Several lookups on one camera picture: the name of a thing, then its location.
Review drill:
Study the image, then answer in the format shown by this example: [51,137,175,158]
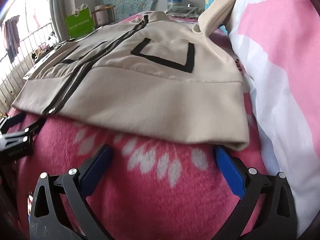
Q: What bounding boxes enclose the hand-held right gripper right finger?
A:
[212,145,298,240]

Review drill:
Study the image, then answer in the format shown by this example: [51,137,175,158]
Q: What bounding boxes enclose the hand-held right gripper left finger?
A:
[29,144,113,240]

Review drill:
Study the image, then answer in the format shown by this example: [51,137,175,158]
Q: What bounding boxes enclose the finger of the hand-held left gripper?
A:
[15,119,47,144]
[0,112,27,134]

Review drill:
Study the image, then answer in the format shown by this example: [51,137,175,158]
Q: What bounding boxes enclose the beige zip jacket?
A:
[11,0,250,152]

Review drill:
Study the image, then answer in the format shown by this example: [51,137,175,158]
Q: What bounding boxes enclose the dark hanging clothes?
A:
[2,15,20,63]

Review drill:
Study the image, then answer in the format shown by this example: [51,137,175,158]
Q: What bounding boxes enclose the pink floral fleece blanket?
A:
[7,11,275,240]

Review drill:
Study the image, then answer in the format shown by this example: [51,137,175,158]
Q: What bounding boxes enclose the balcony railing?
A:
[0,22,60,113]

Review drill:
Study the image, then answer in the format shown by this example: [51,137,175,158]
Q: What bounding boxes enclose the red hanging cloth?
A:
[34,7,43,28]

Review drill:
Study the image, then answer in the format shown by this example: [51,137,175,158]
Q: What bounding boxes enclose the green paper shopping bag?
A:
[64,4,95,40]

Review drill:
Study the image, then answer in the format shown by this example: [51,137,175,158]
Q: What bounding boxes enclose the grey curtain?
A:
[47,0,78,40]

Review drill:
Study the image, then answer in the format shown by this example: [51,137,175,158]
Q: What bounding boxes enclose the printed white pink blue duvet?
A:
[204,0,320,238]

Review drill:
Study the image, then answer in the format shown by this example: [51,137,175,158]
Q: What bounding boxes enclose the white round box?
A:
[94,5,110,27]

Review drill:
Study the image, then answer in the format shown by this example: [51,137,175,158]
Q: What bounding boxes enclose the wooden stool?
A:
[91,4,115,28]

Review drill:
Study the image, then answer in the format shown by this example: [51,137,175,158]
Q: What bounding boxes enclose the dark green patterned cushion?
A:
[165,6,205,18]

